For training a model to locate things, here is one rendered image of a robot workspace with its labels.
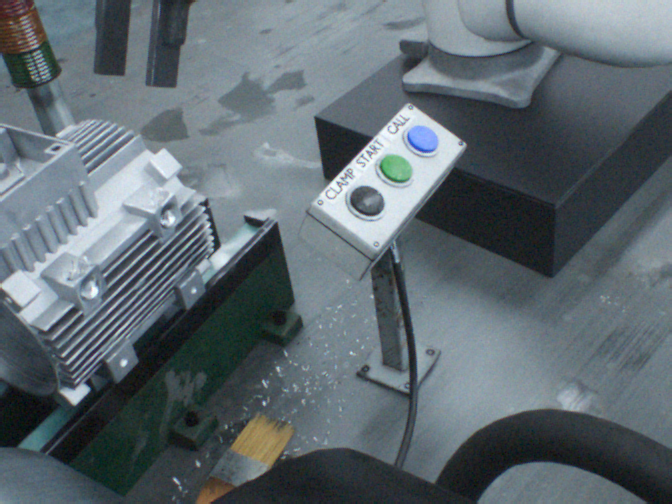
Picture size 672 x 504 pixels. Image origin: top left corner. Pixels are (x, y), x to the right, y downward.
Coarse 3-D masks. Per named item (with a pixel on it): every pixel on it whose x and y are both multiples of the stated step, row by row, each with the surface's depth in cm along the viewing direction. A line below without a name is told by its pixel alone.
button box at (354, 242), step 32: (384, 128) 75; (352, 160) 72; (416, 160) 75; (448, 160) 76; (384, 192) 71; (416, 192) 72; (320, 224) 69; (352, 224) 68; (384, 224) 69; (352, 256) 70
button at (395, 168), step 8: (384, 160) 72; (392, 160) 73; (400, 160) 73; (384, 168) 72; (392, 168) 72; (400, 168) 72; (408, 168) 73; (392, 176) 72; (400, 176) 72; (408, 176) 72
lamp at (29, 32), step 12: (24, 12) 98; (36, 12) 100; (0, 24) 97; (12, 24) 97; (24, 24) 98; (36, 24) 100; (0, 36) 98; (12, 36) 98; (24, 36) 99; (36, 36) 100; (0, 48) 100; (12, 48) 99; (24, 48) 99
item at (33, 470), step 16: (0, 448) 47; (16, 448) 49; (0, 464) 45; (16, 464) 46; (32, 464) 47; (48, 464) 48; (64, 464) 51; (0, 480) 44; (16, 480) 44; (32, 480) 44; (48, 480) 45; (64, 480) 46; (80, 480) 47; (0, 496) 42; (16, 496) 42; (32, 496) 43; (48, 496) 43; (64, 496) 44; (80, 496) 44; (96, 496) 45; (112, 496) 46
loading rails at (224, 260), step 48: (240, 240) 92; (240, 288) 90; (288, 288) 98; (144, 336) 82; (192, 336) 85; (240, 336) 92; (288, 336) 95; (0, 384) 80; (144, 384) 80; (192, 384) 87; (0, 432) 80; (48, 432) 75; (96, 432) 76; (144, 432) 82; (192, 432) 85; (96, 480) 78
